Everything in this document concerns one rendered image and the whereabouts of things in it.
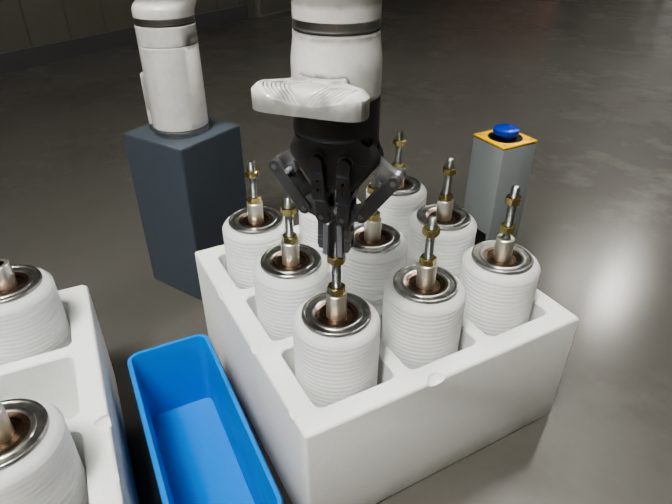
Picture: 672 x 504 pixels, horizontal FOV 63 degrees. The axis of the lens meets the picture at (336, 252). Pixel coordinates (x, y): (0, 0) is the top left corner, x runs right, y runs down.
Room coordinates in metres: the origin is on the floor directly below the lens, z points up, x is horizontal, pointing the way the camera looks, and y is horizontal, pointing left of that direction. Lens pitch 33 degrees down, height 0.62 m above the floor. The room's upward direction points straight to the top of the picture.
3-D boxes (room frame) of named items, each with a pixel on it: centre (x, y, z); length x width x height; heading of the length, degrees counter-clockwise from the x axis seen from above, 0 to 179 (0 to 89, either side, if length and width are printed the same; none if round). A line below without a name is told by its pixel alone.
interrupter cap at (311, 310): (0.46, 0.00, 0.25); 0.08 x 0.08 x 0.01
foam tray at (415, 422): (0.62, -0.05, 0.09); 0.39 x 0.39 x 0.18; 28
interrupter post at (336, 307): (0.46, 0.00, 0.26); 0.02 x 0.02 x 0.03
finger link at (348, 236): (0.45, -0.02, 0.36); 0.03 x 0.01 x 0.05; 71
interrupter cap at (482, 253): (0.57, -0.21, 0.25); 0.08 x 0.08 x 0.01
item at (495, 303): (0.57, -0.21, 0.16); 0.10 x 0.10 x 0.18
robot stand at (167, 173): (0.90, 0.26, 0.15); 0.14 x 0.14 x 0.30; 57
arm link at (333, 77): (0.44, 0.01, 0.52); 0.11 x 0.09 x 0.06; 161
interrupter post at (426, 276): (0.51, -0.10, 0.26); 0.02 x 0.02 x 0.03
